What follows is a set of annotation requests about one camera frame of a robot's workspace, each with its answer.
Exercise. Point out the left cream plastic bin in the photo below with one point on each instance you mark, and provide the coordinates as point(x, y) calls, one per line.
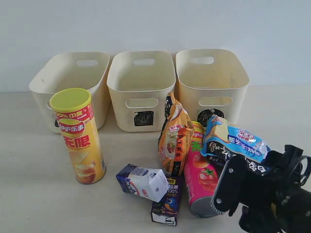
point(87, 70)

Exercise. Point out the pink Lays chips can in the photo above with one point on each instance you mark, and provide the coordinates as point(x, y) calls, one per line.
point(201, 176)

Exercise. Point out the yellow Lays chips can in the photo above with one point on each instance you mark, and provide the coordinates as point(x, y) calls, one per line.
point(74, 114)

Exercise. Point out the blue noodle packet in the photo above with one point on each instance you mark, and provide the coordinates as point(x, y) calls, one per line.
point(223, 140)

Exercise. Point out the white blue milk carton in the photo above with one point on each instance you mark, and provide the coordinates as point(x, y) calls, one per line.
point(144, 182)

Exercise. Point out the cream plastic bin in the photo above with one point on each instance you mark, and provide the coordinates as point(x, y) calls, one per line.
point(210, 81)
point(138, 83)
point(87, 70)

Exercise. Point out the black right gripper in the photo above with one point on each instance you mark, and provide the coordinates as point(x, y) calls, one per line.
point(272, 203)

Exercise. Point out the orange snack bag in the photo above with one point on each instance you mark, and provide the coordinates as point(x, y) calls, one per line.
point(175, 138)

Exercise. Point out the right cream plastic bin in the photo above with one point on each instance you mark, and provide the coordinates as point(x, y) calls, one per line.
point(210, 81)

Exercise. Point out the middle cream plastic bin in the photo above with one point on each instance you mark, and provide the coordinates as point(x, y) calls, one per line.
point(138, 83)

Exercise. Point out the purple juice box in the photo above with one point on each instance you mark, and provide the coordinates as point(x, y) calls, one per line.
point(166, 211)

